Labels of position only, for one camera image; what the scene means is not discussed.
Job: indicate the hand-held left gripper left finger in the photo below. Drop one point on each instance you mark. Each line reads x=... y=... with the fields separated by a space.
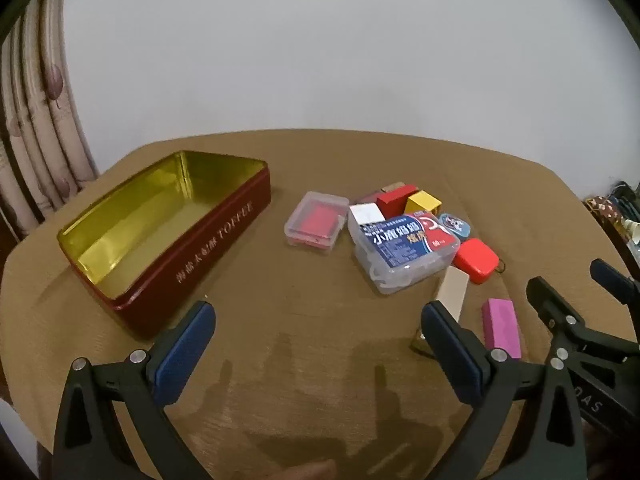
x=185 y=355

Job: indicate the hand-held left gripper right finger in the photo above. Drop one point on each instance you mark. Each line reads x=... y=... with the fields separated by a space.
x=452 y=355

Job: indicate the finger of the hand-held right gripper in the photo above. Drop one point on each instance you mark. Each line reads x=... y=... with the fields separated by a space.
x=612 y=280
x=547 y=302

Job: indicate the pink block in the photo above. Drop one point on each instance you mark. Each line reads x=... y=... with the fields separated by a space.
x=502 y=327

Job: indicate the beige wooden block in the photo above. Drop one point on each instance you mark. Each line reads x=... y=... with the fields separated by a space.
x=452 y=290

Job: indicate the dark red tin box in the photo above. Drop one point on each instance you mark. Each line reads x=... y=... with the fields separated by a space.
x=210 y=240

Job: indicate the clear box with blue label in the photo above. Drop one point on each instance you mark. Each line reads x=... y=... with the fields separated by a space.
x=400 y=247

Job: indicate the blue round tin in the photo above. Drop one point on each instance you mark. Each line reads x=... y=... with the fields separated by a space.
x=456 y=225

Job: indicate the yellow block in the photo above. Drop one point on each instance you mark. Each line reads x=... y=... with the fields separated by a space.
x=422 y=204

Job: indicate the red block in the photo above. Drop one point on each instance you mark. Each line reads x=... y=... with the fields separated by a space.
x=395 y=201

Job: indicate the white block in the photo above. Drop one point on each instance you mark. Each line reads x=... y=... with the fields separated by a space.
x=366 y=212

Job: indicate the tan block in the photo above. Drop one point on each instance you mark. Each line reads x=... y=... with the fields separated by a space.
x=392 y=186

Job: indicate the clear box with red contents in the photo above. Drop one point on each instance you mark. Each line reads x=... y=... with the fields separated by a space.
x=315 y=222

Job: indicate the brown floral cloth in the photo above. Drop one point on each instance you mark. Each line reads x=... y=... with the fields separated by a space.
x=602 y=210

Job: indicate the beige leaf-print curtain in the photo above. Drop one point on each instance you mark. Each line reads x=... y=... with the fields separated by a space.
x=35 y=135

